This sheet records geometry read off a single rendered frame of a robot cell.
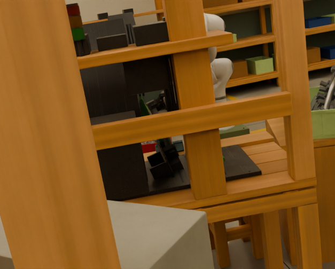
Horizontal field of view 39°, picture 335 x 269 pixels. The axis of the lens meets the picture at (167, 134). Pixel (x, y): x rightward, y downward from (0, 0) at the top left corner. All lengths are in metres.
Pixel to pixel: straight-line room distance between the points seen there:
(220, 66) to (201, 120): 1.03
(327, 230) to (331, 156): 0.47
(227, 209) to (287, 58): 0.67
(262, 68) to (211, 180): 6.03
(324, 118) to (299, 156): 0.81
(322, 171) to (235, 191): 0.97
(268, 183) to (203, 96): 0.49
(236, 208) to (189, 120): 0.46
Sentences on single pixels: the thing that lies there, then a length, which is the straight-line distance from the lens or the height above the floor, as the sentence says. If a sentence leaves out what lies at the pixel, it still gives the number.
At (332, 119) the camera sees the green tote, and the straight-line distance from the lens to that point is 2.83.
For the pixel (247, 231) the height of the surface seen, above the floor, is 0.21.
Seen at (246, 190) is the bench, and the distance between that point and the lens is 2.02.
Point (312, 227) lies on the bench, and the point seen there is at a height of 0.65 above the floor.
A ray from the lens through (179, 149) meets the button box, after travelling 2.54.
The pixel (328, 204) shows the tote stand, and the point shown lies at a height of 0.39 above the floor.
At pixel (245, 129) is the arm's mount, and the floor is 0.88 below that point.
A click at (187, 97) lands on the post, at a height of 1.32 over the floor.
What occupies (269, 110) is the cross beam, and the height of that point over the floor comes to 1.22.
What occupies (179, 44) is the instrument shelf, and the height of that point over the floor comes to 1.53.
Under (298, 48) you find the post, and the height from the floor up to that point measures 1.43.
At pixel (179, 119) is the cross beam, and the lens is 1.82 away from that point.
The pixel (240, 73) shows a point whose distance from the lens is 7.80.
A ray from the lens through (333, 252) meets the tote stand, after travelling 3.14.
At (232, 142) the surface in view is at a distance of 2.58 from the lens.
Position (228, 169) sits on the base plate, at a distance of 2.21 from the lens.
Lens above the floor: 1.71
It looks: 16 degrees down
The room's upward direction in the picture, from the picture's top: 9 degrees counter-clockwise
